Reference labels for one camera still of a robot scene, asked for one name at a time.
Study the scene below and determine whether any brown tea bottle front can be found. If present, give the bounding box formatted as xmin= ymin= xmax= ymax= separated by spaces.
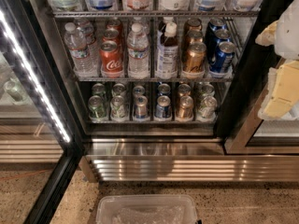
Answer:
xmin=156 ymin=22 xmax=178 ymax=79

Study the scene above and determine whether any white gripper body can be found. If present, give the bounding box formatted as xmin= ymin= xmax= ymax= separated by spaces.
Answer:
xmin=275 ymin=0 xmax=299 ymax=60

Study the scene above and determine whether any white green can front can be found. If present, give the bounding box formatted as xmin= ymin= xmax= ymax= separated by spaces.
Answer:
xmin=110 ymin=95 xmax=127 ymax=119

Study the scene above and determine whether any white LED light strip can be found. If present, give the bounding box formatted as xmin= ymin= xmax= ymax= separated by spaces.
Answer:
xmin=0 ymin=10 xmax=71 ymax=143

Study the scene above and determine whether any white green can rear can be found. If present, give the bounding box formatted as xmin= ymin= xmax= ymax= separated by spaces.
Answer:
xmin=112 ymin=83 xmax=126 ymax=97

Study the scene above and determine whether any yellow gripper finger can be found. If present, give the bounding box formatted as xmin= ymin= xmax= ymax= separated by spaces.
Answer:
xmin=258 ymin=61 xmax=299 ymax=120
xmin=255 ymin=21 xmax=278 ymax=47

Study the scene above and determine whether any red cola can front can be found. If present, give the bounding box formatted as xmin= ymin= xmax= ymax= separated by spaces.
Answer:
xmin=100 ymin=41 xmax=122 ymax=77

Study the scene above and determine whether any gold can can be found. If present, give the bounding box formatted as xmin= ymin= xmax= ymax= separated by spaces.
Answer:
xmin=176 ymin=95 xmax=193 ymax=119
xmin=184 ymin=18 xmax=202 ymax=33
xmin=183 ymin=42 xmax=206 ymax=77
xmin=178 ymin=84 xmax=192 ymax=98
xmin=183 ymin=30 xmax=204 ymax=48

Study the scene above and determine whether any brown tea bottle rear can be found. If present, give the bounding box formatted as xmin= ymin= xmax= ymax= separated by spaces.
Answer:
xmin=157 ymin=17 xmax=174 ymax=38

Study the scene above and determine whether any wire shelf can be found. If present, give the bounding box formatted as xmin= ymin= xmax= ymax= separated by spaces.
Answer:
xmin=78 ymin=77 xmax=233 ymax=83
xmin=52 ymin=10 xmax=259 ymax=19

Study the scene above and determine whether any pale can bottom front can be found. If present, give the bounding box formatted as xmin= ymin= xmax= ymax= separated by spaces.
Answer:
xmin=197 ymin=96 xmax=218 ymax=119

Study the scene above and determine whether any rear left water bottle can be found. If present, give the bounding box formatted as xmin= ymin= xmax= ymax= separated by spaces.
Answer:
xmin=74 ymin=18 xmax=99 ymax=66

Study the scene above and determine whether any centre water bottle front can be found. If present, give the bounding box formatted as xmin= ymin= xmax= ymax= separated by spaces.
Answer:
xmin=127 ymin=23 xmax=150 ymax=78

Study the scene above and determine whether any blue silver can rear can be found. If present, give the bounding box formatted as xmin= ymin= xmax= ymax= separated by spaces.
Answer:
xmin=133 ymin=85 xmax=146 ymax=98

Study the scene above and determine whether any gold can middle rear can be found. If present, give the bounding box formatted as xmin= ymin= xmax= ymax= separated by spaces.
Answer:
xmin=184 ymin=18 xmax=202 ymax=33

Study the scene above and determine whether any front left water bottle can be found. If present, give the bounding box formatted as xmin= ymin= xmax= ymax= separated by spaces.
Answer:
xmin=64 ymin=22 xmax=93 ymax=77

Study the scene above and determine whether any middle wire shelf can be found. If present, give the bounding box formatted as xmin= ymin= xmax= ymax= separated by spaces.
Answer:
xmin=78 ymin=77 xmax=233 ymax=83

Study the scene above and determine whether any blue silver can front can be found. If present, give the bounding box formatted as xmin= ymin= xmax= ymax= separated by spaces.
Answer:
xmin=134 ymin=95 xmax=148 ymax=119

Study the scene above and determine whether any gold can bottom rear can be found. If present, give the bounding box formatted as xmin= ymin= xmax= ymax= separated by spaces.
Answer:
xmin=178 ymin=84 xmax=192 ymax=98

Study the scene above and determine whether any gold can middle front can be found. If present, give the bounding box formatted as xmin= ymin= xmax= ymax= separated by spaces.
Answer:
xmin=183 ymin=42 xmax=206 ymax=77

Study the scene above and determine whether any water bottle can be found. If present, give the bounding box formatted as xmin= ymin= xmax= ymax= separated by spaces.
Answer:
xmin=127 ymin=23 xmax=150 ymax=78
xmin=64 ymin=22 xmax=93 ymax=77
xmin=74 ymin=18 xmax=99 ymax=66

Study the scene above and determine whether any brown tea bottle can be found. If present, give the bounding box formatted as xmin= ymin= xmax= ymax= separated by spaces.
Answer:
xmin=156 ymin=22 xmax=178 ymax=79
xmin=157 ymin=17 xmax=174 ymax=38

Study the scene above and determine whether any red cola can rear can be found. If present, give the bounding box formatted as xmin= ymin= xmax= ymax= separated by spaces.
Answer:
xmin=106 ymin=18 xmax=123 ymax=33

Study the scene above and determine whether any glass fridge door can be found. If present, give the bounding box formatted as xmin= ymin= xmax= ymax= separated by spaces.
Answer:
xmin=0 ymin=0 xmax=83 ymax=224

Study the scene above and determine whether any red cola can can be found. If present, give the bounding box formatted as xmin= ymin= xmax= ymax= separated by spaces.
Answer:
xmin=106 ymin=18 xmax=123 ymax=33
xmin=102 ymin=28 xmax=121 ymax=45
xmin=100 ymin=41 xmax=122 ymax=77

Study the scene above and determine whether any gold can bottom front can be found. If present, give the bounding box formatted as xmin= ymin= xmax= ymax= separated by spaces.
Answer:
xmin=176 ymin=95 xmax=193 ymax=119

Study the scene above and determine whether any blue can middle centre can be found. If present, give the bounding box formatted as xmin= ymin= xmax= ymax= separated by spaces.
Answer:
xmin=207 ymin=29 xmax=232 ymax=62

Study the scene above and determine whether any upper wire shelf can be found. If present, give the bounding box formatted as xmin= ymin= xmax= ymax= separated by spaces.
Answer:
xmin=52 ymin=10 xmax=259 ymax=19

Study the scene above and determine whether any blue can middle rear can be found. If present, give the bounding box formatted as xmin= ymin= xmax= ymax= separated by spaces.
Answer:
xmin=206 ymin=18 xmax=227 ymax=35

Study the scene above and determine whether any pale can bottom rear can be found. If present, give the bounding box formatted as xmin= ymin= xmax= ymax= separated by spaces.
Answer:
xmin=196 ymin=83 xmax=215 ymax=97

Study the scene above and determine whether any blue silver can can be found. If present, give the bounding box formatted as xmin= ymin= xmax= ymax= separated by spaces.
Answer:
xmin=133 ymin=85 xmax=146 ymax=98
xmin=134 ymin=95 xmax=148 ymax=119

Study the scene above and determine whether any blue can middle front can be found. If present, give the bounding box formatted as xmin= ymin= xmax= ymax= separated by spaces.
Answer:
xmin=209 ymin=41 xmax=235 ymax=74

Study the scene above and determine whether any white green can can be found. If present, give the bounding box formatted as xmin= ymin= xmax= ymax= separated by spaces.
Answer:
xmin=110 ymin=95 xmax=127 ymax=119
xmin=112 ymin=83 xmax=126 ymax=97

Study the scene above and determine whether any gold can middle centre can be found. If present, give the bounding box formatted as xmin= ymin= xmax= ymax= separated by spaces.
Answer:
xmin=183 ymin=30 xmax=204 ymax=48

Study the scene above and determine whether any pale can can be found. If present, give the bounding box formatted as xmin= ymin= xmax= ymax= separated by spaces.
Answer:
xmin=196 ymin=83 xmax=215 ymax=97
xmin=197 ymin=96 xmax=218 ymax=119

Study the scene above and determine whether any red cola can middle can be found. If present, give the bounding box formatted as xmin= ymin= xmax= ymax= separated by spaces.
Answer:
xmin=102 ymin=28 xmax=121 ymax=45

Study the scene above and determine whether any clear plastic bin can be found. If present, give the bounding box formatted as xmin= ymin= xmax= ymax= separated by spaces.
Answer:
xmin=96 ymin=194 xmax=198 ymax=224

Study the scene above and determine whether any dark blue can front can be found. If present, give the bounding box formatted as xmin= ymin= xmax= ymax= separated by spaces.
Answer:
xmin=155 ymin=95 xmax=172 ymax=119

